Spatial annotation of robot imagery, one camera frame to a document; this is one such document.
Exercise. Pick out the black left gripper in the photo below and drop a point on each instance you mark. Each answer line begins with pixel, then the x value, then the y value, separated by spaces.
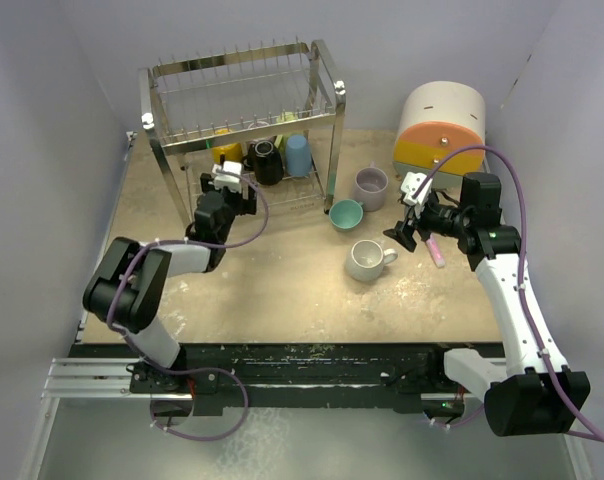
pixel 243 206

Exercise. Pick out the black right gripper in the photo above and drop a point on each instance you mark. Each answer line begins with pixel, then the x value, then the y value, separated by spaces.
pixel 403 232

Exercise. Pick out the black mug cream inside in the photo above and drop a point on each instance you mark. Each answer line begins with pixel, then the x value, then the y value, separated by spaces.
pixel 264 160

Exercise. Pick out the white mug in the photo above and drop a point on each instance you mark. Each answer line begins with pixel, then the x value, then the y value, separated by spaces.
pixel 367 259

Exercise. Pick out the yellow mug black handle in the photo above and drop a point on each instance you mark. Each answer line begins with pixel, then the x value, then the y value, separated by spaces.
pixel 229 152

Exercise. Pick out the blue cup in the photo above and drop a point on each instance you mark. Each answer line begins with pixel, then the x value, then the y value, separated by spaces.
pixel 298 156

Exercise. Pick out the lilac mug black handle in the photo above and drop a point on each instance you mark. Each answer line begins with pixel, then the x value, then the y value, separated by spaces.
pixel 258 124

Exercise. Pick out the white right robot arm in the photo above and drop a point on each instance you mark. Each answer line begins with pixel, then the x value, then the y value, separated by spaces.
pixel 529 394

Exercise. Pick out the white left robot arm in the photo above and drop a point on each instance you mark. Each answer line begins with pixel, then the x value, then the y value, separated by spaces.
pixel 126 288

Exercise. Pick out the lilac mug near rack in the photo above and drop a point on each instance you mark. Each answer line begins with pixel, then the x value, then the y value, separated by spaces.
pixel 370 188

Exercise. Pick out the steel two-tier dish rack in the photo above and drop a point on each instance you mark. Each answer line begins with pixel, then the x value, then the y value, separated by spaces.
pixel 189 106

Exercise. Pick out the pink marker pen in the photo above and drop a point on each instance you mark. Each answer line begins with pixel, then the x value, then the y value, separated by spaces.
pixel 435 252

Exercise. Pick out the teal cup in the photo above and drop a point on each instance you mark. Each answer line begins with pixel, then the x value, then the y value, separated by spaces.
pixel 346 215

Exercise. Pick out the round cream drawer cabinet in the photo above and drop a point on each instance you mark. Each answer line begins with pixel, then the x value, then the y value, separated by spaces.
pixel 438 118

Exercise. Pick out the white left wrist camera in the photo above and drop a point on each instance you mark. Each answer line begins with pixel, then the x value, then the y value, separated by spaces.
pixel 228 175

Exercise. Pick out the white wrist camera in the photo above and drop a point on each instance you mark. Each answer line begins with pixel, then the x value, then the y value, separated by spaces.
pixel 228 175
pixel 415 189

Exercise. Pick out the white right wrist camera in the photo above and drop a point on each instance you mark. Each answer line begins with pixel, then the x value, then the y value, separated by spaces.
pixel 415 189

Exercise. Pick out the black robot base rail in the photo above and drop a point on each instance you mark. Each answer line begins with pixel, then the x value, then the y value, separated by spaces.
pixel 405 378

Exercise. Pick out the aluminium frame rail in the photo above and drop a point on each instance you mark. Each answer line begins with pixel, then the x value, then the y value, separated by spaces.
pixel 84 378

